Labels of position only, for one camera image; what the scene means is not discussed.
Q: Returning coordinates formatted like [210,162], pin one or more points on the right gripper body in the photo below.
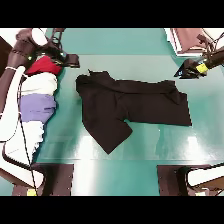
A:
[190,69]

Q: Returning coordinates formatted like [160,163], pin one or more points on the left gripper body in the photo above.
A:
[72,60]

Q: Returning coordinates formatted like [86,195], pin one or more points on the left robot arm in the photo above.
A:
[10,110]

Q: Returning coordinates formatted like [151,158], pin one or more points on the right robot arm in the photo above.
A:
[216,58]

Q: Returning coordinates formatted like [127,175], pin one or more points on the red garment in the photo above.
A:
[43,66]

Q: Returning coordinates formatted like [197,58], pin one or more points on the cream white garment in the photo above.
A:
[39,84]

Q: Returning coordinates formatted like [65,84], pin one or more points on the purple garment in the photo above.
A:
[37,107]

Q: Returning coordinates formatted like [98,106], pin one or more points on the black T-shirt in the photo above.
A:
[133,103]

